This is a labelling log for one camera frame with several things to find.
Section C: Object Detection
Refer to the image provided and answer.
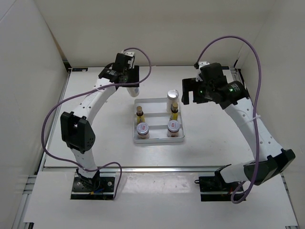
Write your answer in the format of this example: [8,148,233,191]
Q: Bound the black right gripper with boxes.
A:
[182,78,213,105]

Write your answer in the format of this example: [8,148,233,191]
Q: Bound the white shaker bottle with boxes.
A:
[127,87,140,97]
[166,89,179,112]

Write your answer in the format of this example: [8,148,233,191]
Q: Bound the yellow small bottle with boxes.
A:
[136,106,145,124]
[170,102,179,121]

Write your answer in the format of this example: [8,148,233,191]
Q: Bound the sauce jar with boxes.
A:
[136,122,150,139]
[167,120,180,137]

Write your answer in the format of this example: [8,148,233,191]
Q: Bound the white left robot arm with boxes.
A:
[60,52,139,191]

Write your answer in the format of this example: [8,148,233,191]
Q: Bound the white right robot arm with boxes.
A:
[182,63,295,191]

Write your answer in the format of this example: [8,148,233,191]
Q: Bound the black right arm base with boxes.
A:
[194,173,241,202]

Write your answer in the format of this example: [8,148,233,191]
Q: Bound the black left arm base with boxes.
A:
[70,171,122,200]

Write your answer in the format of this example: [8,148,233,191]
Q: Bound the white divided tray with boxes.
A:
[133,98,185,144]

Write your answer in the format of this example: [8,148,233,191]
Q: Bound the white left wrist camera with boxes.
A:
[121,51,135,62]

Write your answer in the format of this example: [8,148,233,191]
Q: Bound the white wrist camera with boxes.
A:
[194,61,210,69]
[121,51,135,62]

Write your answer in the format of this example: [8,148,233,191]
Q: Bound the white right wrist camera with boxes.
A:
[194,61,210,69]

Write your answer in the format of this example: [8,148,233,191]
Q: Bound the aluminium frame rail front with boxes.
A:
[100,167,224,174]

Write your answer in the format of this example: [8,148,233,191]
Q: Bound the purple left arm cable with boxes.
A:
[41,47,152,172]

